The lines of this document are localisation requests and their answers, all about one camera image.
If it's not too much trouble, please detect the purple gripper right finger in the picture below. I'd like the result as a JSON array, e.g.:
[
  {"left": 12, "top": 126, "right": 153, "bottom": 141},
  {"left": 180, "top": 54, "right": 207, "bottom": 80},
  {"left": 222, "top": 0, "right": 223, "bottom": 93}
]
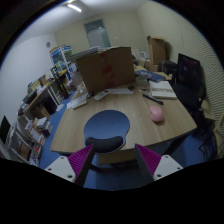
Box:
[{"left": 134, "top": 144, "right": 182, "bottom": 184}]

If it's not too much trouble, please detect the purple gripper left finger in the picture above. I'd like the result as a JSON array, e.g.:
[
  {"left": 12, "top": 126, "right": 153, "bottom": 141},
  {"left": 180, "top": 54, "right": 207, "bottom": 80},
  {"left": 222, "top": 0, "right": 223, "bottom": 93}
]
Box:
[{"left": 46, "top": 145, "right": 95, "bottom": 186}]

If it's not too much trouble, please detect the blue mouse pad wrist rest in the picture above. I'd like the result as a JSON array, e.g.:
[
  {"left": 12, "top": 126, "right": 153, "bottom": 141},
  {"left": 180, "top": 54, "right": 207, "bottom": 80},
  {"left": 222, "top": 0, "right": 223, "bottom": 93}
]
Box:
[{"left": 84, "top": 110, "right": 130, "bottom": 154}]

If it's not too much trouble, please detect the pink computer mouse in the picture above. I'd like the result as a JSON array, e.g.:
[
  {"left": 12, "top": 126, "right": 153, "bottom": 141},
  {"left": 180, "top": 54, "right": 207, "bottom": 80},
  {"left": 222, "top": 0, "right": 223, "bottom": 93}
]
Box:
[{"left": 149, "top": 106, "right": 164, "bottom": 122}]

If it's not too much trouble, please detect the white bookshelf with books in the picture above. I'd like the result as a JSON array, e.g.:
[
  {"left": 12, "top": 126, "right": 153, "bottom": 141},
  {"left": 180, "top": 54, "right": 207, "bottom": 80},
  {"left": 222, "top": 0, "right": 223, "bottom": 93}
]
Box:
[{"left": 6, "top": 117, "right": 53, "bottom": 167}]

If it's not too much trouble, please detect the white keyboard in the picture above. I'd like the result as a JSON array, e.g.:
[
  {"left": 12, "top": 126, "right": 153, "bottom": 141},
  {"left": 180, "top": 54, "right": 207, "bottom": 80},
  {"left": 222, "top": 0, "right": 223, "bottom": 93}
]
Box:
[{"left": 67, "top": 94, "right": 87, "bottom": 109}]

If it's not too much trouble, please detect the black marker pen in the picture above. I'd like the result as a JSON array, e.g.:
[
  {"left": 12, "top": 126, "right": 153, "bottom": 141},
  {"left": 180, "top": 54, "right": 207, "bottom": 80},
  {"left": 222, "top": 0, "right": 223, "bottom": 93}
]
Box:
[{"left": 142, "top": 94, "right": 164, "bottom": 105}]

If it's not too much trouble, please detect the wooden side desk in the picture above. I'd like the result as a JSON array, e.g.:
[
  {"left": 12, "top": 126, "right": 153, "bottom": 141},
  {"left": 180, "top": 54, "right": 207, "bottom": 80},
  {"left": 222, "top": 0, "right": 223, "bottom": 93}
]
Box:
[{"left": 22, "top": 82, "right": 60, "bottom": 115}]

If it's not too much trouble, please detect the open white book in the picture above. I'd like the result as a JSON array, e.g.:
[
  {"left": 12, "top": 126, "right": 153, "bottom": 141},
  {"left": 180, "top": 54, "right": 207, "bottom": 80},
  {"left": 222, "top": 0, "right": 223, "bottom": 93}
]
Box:
[{"left": 150, "top": 81, "right": 177, "bottom": 99}]

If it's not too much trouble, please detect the white remote control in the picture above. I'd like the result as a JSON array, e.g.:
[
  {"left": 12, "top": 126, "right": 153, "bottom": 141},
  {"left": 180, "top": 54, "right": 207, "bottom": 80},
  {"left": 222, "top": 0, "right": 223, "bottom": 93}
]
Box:
[{"left": 94, "top": 90, "right": 110, "bottom": 101}]

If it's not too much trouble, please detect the white paper sheet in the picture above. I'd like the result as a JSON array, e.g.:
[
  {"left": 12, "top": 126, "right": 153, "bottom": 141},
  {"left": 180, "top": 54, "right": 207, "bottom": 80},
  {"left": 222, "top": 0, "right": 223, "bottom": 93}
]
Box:
[{"left": 108, "top": 88, "right": 134, "bottom": 95}]

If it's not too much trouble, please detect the blue book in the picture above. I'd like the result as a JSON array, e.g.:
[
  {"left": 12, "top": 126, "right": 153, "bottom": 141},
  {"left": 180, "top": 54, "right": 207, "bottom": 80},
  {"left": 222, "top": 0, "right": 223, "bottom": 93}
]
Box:
[{"left": 135, "top": 70, "right": 166, "bottom": 83}]

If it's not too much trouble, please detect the black office chair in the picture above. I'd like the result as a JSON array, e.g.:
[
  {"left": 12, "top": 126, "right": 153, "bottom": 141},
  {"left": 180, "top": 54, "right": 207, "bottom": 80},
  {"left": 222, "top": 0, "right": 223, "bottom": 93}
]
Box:
[{"left": 172, "top": 53, "right": 206, "bottom": 111}]

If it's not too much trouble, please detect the large brown cardboard box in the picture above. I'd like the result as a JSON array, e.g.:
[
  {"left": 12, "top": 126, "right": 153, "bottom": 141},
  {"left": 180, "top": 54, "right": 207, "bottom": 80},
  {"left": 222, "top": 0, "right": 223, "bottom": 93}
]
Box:
[{"left": 76, "top": 47, "right": 135, "bottom": 93}]

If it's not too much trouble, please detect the tall cardboard box background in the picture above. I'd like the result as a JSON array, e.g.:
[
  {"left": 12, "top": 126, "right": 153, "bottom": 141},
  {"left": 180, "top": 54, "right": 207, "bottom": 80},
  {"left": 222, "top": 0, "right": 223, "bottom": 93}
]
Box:
[{"left": 147, "top": 36, "right": 166, "bottom": 65}]

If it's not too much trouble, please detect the grey door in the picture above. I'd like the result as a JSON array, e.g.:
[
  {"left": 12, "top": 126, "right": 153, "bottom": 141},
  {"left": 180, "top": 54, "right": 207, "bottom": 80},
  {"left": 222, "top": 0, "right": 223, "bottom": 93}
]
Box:
[{"left": 84, "top": 19, "right": 111, "bottom": 48}]

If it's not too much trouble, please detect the ceiling light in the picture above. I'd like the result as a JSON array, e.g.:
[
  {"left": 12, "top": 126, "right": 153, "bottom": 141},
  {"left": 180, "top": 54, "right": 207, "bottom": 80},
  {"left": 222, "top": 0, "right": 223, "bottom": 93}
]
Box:
[{"left": 67, "top": 4, "right": 82, "bottom": 13}]

